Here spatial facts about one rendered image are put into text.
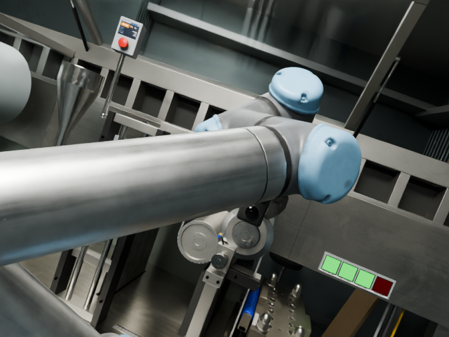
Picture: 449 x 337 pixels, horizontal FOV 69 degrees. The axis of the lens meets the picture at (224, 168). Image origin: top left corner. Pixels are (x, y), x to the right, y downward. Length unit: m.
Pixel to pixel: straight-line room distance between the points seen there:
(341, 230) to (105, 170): 1.08
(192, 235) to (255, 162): 0.68
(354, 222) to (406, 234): 0.17
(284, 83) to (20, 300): 0.40
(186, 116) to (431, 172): 0.92
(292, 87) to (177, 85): 0.91
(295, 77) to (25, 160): 0.35
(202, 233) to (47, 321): 0.58
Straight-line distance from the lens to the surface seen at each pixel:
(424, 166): 1.29
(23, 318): 0.43
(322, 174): 0.31
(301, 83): 0.47
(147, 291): 1.20
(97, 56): 1.52
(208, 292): 0.93
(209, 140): 0.27
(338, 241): 1.25
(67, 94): 1.20
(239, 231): 0.89
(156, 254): 1.37
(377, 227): 1.26
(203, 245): 0.94
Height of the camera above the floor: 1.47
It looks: 5 degrees down
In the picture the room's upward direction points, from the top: 20 degrees clockwise
